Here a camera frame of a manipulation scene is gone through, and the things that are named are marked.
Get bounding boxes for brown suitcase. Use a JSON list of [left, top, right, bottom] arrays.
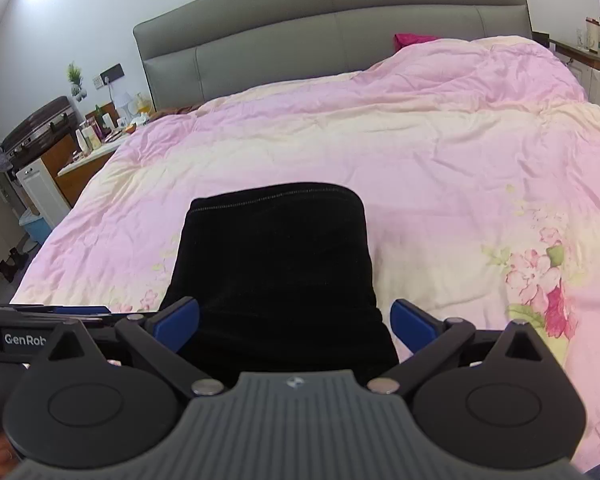
[[2, 96, 81, 172]]

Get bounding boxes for wooden nightstand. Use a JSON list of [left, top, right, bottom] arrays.
[[40, 102, 131, 208]]

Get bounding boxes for pink floral quilt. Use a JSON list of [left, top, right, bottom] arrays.
[[10, 35, 600, 473]]

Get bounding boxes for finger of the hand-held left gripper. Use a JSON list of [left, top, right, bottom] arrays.
[[11, 304, 116, 328]]

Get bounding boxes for white bottle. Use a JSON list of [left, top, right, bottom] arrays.
[[75, 127, 99, 154]]

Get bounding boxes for blue bin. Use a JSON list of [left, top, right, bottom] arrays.
[[19, 208, 55, 246]]

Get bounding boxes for black pants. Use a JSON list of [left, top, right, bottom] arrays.
[[161, 182, 401, 391]]

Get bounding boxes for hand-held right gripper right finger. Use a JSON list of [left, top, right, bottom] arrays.
[[366, 299, 566, 396]]

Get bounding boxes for wooden shelf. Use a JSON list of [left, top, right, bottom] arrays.
[[547, 32, 600, 76]]

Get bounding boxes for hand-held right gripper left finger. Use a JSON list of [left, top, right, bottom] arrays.
[[30, 296, 226, 397]]

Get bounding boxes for black shoes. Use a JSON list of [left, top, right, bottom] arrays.
[[0, 247, 31, 283]]

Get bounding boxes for grey padded headboard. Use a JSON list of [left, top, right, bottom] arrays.
[[132, 0, 533, 113]]

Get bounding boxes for magenta pillow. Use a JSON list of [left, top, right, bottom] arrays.
[[394, 32, 439, 54]]

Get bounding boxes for small potted plant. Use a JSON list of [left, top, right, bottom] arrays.
[[66, 61, 89, 101]]

